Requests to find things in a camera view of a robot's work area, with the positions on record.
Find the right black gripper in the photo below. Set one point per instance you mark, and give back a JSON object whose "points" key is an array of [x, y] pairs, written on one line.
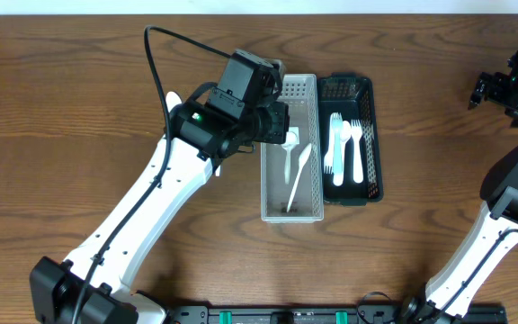
{"points": [[501, 92]]}

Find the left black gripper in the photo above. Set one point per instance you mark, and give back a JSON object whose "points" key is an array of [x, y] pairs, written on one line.
{"points": [[276, 122]]}

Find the white plastic spoon horizontal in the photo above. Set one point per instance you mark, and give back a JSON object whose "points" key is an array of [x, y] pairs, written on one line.
{"points": [[303, 160]]}

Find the white plastic fork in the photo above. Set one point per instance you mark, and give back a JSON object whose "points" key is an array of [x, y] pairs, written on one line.
{"points": [[356, 133], [329, 155], [337, 126]]}

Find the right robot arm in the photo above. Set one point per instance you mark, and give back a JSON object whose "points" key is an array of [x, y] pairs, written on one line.
{"points": [[447, 296]]}

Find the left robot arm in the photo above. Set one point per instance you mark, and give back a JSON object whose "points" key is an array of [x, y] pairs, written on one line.
{"points": [[93, 283]]}

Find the clear plastic basket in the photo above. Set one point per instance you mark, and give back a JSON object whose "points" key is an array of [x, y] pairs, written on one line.
{"points": [[300, 94]]}

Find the black plastic basket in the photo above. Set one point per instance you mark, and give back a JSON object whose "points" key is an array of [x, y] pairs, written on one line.
{"points": [[352, 96]]}

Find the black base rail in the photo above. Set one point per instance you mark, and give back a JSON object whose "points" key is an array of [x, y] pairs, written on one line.
{"points": [[378, 313]]}

